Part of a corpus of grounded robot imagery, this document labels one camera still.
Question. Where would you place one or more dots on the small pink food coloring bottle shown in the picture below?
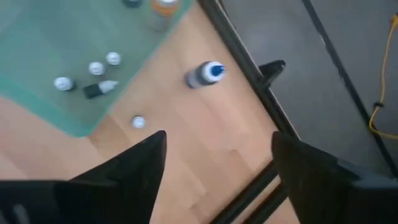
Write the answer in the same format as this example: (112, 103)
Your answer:
(96, 68)

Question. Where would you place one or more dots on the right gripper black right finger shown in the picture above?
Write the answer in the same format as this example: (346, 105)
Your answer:
(326, 199)

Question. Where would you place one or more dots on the large blue food coloring bottle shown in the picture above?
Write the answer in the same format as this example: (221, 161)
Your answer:
(202, 76)

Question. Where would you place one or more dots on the large yellow food coloring bottle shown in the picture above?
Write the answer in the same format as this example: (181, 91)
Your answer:
(164, 9)

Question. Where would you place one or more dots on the small dark food coloring bottle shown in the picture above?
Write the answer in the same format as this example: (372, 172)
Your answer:
(113, 58)
(63, 83)
(138, 122)
(93, 91)

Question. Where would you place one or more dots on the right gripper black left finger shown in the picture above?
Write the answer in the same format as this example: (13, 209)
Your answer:
(109, 193)

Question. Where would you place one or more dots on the translucent green plastic bin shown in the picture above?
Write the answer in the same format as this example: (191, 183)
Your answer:
(46, 37)

